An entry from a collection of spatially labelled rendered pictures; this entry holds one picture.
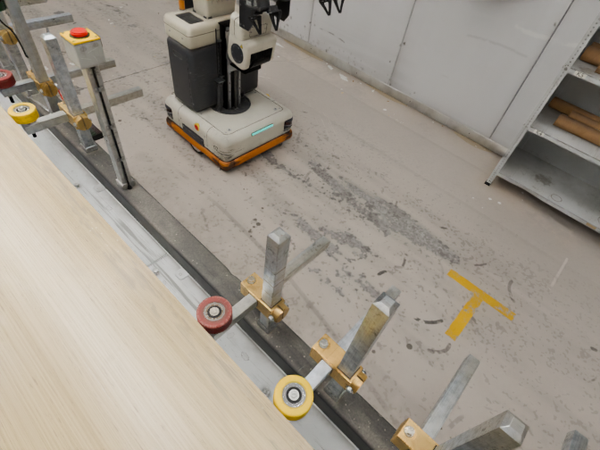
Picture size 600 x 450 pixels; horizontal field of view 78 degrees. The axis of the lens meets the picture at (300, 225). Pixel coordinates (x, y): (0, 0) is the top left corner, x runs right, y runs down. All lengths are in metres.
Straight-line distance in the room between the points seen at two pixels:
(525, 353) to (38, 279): 2.08
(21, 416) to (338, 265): 1.59
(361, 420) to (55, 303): 0.76
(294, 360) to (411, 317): 1.11
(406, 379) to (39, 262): 1.52
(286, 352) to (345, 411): 0.21
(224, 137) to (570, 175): 2.47
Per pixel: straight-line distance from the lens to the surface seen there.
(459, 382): 1.03
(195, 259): 1.21
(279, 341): 1.07
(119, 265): 0.99
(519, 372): 2.20
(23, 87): 1.81
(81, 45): 1.17
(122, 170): 1.42
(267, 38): 2.29
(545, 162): 3.35
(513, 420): 0.70
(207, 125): 2.47
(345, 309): 1.97
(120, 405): 0.84
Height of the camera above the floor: 1.68
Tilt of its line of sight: 48 degrees down
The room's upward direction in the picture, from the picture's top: 11 degrees clockwise
